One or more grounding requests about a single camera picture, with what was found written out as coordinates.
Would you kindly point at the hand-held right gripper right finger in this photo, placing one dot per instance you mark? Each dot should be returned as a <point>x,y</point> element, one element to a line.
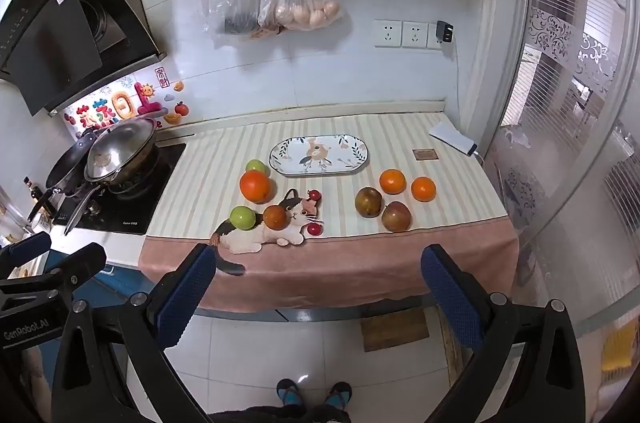
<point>450,298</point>

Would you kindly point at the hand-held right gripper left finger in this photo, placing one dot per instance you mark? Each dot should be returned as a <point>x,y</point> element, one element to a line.
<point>187,295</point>

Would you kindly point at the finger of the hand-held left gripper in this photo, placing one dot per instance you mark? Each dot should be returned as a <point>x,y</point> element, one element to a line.
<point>80,263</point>
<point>30,247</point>

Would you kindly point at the red apple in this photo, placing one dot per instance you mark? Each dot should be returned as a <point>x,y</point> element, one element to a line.
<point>396,216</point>

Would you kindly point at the reddish small orange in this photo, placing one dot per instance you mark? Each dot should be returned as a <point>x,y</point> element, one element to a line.
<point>276,217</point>

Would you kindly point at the brownish green apple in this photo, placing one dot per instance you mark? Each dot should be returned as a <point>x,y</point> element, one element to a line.
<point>368,202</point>

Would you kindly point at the large orange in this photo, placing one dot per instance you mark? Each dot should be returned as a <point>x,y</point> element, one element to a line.
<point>255,186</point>

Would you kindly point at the floral oval ceramic plate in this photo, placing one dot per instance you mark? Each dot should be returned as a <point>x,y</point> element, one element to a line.
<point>320,155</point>

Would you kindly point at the brown floor mat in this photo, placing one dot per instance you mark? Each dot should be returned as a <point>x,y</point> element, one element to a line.
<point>395,329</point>

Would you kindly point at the black frying pan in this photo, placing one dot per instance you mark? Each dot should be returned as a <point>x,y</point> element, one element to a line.
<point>65,168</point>

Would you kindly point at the black gas stove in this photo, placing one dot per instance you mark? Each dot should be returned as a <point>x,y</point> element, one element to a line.
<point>155,188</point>

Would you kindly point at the striped pink tablecloth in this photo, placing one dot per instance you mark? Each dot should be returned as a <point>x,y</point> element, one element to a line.
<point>340,258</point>

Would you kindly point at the steel wok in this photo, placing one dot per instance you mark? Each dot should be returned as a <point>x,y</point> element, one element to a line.
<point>120,148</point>

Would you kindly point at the blue slipper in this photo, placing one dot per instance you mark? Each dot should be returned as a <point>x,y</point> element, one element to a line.
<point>338,395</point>
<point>291,394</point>

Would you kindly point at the white power bank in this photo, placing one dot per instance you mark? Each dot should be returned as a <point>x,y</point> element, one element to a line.
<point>452,137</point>

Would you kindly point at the black range hood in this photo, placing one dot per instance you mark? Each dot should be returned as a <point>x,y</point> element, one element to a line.
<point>50,28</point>

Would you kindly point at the frosted glass sliding door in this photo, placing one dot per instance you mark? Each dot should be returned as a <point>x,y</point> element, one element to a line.
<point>550,53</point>

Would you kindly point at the black charger plug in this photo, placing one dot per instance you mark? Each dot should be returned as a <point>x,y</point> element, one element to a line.
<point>445,32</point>

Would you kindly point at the colourful wall stickers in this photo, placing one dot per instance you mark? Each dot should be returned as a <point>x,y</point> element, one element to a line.
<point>122,105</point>

